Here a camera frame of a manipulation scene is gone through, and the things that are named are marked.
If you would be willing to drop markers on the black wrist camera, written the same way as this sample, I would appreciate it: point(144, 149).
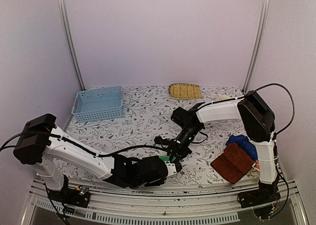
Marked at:
point(152, 169)
point(182, 117)

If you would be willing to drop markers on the green microfiber towel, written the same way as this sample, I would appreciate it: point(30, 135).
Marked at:
point(167, 158)

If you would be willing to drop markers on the woven bamboo tray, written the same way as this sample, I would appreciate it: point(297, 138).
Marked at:
point(184, 91)

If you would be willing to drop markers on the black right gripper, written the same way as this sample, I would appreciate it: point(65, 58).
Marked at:
point(177, 151)

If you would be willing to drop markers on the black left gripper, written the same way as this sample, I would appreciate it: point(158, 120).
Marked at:
point(145, 159)

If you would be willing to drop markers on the brown towel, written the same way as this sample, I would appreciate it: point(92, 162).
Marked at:
point(233, 163)

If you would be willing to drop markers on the blue rolled towel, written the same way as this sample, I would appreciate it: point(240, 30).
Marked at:
point(243, 142)

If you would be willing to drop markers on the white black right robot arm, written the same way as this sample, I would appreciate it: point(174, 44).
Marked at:
point(259, 123)

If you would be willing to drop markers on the cream cylindrical cup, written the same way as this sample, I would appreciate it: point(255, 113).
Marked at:
point(222, 97)

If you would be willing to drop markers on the aluminium front rail base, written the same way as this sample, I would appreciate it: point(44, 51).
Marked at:
point(184, 205)

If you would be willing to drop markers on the aluminium frame post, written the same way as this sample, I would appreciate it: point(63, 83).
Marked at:
point(71, 47)
point(256, 48)

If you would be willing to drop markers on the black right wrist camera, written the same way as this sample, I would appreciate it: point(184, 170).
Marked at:
point(182, 117)

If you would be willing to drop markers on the orange patterned towel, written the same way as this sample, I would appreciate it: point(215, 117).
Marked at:
point(256, 165)

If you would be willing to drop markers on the right aluminium frame post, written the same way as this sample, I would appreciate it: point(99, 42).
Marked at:
point(256, 48)

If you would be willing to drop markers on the light blue plastic basket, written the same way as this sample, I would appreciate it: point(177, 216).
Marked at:
point(98, 104)

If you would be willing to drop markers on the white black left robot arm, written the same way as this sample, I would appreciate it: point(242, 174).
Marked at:
point(42, 140)

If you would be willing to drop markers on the left aluminium frame post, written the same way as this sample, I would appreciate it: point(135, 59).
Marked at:
point(71, 47)

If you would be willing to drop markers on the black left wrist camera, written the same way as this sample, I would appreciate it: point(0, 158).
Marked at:
point(152, 169)

